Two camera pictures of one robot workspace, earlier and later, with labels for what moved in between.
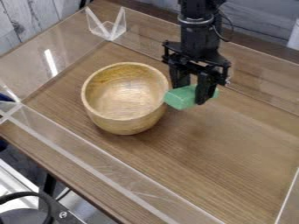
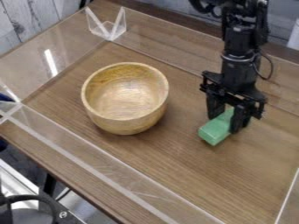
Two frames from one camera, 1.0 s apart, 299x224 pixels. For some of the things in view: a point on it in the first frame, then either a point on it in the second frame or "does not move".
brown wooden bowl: x=122 y=94 does not move
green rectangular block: x=181 y=97 → x=216 y=129
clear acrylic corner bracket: x=106 y=30 does not move
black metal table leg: x=49 y=185 does not move
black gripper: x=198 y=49 → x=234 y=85
